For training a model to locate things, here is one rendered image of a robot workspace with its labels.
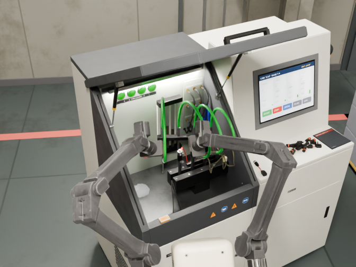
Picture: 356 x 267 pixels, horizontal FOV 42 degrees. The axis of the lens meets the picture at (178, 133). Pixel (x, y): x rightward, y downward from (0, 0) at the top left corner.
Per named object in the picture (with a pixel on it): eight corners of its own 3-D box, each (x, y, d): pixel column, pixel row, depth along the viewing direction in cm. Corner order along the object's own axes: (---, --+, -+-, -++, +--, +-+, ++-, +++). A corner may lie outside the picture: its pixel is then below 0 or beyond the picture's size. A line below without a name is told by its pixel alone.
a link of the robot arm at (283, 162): (285, 153, 158) (305, 155, 164) (261, 138, 169) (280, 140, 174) (243, 261, 171) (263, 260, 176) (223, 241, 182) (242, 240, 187)
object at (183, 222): (150, 251, 229) (149, 229, 220) (147, 245, 233) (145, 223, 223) (250, 208, 254) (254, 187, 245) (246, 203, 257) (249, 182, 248)
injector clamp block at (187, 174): (176, 202, 252) (176, 181, 243) (167, 190, 259) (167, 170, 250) (227, 181, 266) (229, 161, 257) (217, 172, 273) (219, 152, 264)
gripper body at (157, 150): (140, 142, 200) (134, 140, 193) (162, 140, 198) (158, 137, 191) (141, 157, 199) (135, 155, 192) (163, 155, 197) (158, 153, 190)
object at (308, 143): (292, 159, 260) (294, 151, 257) (280, 149, 267) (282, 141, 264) (322, 147, 269) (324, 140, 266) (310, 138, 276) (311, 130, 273)
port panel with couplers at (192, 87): (185, 130, 269) (186, 84, 251) (182, 127, 272) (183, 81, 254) (204, 124, 275) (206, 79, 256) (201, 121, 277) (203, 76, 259)
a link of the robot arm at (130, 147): (74, 204, 151) (101, 199, 146) (67, 189, 150) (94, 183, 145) (129, 149, 188) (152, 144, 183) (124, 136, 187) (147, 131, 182)
